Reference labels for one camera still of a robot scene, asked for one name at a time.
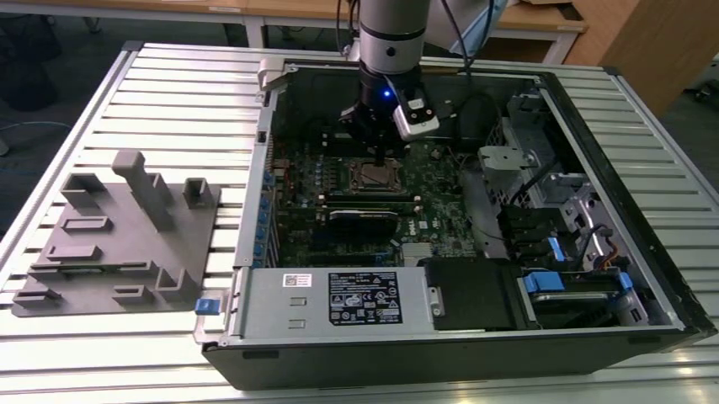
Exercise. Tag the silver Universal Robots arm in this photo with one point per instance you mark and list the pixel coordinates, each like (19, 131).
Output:
(394, 38)

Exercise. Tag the silver chipset heat sink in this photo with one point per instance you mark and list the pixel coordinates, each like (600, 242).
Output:
(417, 249)

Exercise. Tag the CPU socket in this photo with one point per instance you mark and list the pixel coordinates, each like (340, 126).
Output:
(352, 190)

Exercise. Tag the office chair base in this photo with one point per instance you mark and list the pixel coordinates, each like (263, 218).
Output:
(705, 90)

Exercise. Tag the black graphics card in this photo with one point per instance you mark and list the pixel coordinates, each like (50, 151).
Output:
(362, 233)

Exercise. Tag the wooden cabinet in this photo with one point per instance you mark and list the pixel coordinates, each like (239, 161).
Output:
(664, 42)

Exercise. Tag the black open PC case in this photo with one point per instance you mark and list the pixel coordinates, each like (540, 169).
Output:
(450, 366)

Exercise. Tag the silver CPU plate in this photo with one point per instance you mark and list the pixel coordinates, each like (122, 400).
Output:
(376, 177)

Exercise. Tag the black office chair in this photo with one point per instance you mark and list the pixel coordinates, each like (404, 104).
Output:
(29, 63)

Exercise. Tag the grey metal bracket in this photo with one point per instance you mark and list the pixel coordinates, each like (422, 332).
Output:
(506, 162)

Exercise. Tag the wooden desk white frame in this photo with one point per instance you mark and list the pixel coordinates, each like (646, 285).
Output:
(293, 6)

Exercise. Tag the grey parts rack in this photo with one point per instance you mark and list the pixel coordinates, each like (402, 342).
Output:
(130, 252)

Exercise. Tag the black disk bay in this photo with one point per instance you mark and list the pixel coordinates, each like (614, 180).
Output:
(522, 227)

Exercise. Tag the hard disk in blue carrier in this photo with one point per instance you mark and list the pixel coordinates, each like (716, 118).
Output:
(542, 281)

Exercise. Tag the blue carrier clip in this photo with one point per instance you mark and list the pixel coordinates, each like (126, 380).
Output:
(556, 248)

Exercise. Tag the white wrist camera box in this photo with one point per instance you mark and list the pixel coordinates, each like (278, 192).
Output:
(418, 126)

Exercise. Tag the green motherboard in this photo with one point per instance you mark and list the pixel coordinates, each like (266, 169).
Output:
(444, 210)

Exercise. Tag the grey power supply unit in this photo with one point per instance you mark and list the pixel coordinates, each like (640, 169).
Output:
(270, 307)

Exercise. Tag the perforated metal drive cage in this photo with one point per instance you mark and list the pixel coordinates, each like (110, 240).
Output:
(529, 130)

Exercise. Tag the blue case latch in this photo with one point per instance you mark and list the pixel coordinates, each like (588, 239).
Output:
(207, 306)

